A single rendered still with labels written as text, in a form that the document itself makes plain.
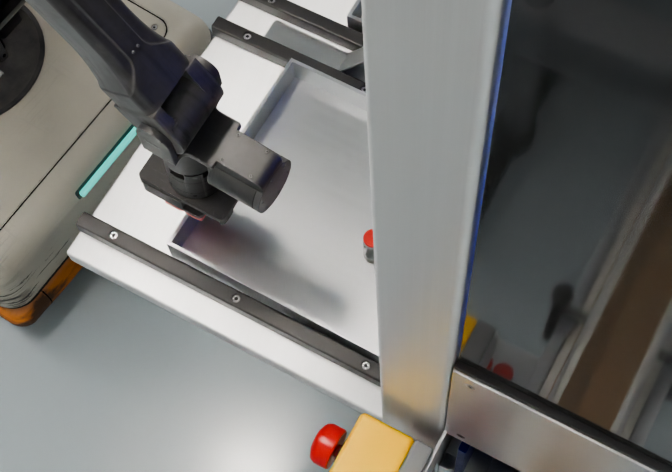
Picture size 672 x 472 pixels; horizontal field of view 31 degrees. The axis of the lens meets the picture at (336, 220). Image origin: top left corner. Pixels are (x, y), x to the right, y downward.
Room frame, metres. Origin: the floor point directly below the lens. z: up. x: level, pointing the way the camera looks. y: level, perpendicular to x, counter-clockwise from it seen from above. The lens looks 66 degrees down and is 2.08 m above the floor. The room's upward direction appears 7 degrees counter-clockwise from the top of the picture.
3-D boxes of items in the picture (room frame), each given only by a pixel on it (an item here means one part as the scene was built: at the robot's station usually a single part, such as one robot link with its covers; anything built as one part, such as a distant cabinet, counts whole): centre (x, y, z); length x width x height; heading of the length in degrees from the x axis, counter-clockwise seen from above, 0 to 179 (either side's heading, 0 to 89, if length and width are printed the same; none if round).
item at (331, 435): (0.26, 0.03, 0.99); 0.04 x 0.04 x 0.04; 55
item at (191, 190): (0.56, 0.13, 1.01); 0.10 x 0.07 x 0.07; 54
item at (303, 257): (0.53, -0.03, 0.90); 0.34 x 0.26 x 0.04; 54
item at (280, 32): (0.75, -0.01, 0.91); 0.14 x 0.03 x 0.06; 54
